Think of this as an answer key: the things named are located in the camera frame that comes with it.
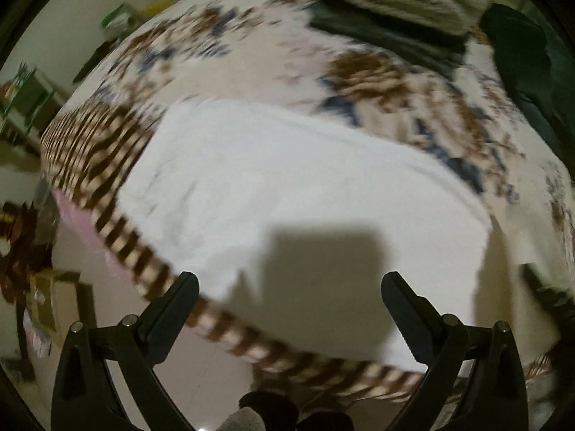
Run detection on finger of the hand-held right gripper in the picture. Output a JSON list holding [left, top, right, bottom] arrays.
[[522, 263, 575, 324]]

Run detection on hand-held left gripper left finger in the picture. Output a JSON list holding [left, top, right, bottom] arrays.
[[51, 271, 201, 431]]

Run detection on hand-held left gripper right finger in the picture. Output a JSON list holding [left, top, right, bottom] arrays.
[[380, 271, 529, 431]]

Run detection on white pants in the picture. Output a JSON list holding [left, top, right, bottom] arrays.
[[118, 98, 493, 370]]

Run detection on pink mattress sheet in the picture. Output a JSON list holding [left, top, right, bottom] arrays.
[[53, 189, 151, 299]]

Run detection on cardboard box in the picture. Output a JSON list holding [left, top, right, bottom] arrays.
[[27, 271, 96, 347]]

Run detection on white sock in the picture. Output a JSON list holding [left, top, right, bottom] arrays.
[[223, 406, 267, 431]]

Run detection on dark slipper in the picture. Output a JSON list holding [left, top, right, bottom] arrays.
[[238, 390, 300, 429]]

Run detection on dark green cloth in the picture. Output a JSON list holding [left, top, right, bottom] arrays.
[[480, 4, 575, 169]]

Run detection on green framed shelf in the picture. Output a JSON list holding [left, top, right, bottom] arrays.
[[0, 65, 60, 144]]

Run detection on floral brown striped bedsheet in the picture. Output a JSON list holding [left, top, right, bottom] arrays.
[[40, 0, 575, 409]]

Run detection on dark green folded garment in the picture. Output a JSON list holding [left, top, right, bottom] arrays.
[[309, 0, 472, 79]]

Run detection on green box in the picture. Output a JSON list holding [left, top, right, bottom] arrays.
[[101, 2, 138, 37]]

